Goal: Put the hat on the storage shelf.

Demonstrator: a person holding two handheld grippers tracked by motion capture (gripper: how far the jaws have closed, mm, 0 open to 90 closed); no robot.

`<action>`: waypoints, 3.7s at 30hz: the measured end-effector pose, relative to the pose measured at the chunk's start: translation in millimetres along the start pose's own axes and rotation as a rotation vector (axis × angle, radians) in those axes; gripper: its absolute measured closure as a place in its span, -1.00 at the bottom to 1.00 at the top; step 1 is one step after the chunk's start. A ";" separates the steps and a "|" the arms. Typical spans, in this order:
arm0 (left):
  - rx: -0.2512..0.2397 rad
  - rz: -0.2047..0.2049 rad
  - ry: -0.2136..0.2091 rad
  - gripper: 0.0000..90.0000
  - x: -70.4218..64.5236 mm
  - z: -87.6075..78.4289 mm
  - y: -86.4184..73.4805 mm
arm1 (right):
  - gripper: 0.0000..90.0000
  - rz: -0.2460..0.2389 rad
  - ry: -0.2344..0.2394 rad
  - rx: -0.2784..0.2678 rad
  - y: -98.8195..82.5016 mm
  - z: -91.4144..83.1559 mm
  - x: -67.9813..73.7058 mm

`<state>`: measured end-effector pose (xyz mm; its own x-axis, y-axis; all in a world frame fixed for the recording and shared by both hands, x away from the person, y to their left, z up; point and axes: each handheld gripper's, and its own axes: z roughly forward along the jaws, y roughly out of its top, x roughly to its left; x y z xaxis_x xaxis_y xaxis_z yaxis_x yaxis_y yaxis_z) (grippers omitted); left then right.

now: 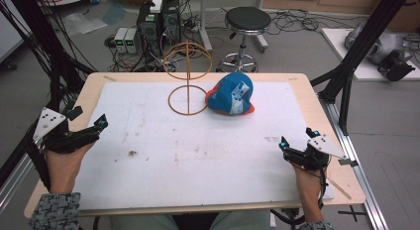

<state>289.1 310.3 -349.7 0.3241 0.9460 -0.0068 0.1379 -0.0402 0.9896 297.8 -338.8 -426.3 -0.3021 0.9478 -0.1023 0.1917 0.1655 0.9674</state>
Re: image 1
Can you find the bundle of black cables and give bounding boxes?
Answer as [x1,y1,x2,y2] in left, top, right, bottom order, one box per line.
[0,0,97,92]

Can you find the white floor board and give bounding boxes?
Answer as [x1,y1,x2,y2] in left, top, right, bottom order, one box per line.
[321,27,420,82]

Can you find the grey power supply unit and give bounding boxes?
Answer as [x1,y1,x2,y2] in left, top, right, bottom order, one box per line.
[113,27,129,55]
[124,27,141,55]

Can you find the white table leg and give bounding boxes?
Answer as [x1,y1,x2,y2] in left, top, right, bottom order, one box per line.
[197,0,214,54]

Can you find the clear plastic sheet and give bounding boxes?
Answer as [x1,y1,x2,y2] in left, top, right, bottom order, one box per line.
[61,11,109,37]

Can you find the tan wire hat stand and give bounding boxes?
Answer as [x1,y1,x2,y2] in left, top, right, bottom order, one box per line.
[162,40,214,117]

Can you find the black round stool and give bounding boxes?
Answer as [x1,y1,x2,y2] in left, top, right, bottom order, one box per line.
[216,6,272,73]

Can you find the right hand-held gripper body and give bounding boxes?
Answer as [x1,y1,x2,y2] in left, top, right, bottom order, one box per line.
[284,134,349,173]

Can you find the person's legs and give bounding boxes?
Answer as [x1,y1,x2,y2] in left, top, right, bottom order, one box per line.
[109,209,272,230]

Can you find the white table mat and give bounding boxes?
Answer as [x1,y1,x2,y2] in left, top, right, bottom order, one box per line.
[73,80,335,211]

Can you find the person's right hand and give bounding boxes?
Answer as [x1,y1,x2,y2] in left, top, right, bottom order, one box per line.
[291,164,329,206]

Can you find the grey robot shell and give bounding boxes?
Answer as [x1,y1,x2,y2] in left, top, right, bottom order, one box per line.
[344,22,414,66]

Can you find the blue and red bag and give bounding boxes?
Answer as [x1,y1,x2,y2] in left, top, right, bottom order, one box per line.
[204,71,257,117]

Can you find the black device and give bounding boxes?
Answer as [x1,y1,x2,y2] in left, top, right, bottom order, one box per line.
[376,51,417,82]

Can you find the tangle of black floor cables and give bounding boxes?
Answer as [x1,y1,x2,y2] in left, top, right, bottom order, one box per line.
[266,7,361,37]

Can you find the black computer tower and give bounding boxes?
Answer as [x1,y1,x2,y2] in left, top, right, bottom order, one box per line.
[136,1,163,58]
[160,0,182,48]

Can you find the small white box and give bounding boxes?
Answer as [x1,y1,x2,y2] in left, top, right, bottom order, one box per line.
[149,0,163,15]

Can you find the person's left hand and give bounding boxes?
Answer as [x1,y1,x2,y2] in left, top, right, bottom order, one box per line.
[44,141,97,194]

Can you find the aluminium rail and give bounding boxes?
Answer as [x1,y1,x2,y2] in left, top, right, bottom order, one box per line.
[317,92,391,230]
[0,153,35,215]

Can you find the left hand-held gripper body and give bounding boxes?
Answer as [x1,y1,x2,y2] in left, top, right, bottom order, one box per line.
[32,107,101,155]

